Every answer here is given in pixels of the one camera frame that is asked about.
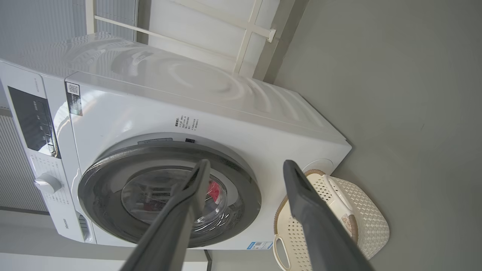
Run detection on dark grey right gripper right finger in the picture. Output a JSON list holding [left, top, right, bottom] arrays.
[[282, 160, 376, 271]]

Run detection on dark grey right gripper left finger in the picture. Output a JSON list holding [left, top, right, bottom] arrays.
[[120, 159, 211, 271]]

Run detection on black round washer door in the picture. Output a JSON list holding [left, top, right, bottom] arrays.
[[77, 146, 262, 249]]

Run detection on cream perforated laundry basket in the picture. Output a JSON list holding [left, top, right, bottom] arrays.
[[272, 169, 390, 271]]

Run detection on white front-load washing machine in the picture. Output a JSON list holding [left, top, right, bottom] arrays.
[[0, 32, 352, 251]]

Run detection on round white filter cover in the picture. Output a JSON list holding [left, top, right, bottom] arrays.
[[301, 159, 334, 177]]

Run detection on small printed text sticker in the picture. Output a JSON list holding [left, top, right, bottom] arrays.
[[174, 115, 199, 131]]

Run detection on white control knob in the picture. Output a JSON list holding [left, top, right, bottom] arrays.
[[34, 173, 63, 194]]

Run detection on black QR code sticker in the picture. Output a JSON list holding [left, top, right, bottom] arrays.
[[65, 82, 83, 116]]

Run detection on black control display panel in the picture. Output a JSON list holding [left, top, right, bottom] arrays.
[[8, 87, 61, 158]]

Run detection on white metal railing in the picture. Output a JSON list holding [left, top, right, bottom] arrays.
[[85, 0, 277, 78]]

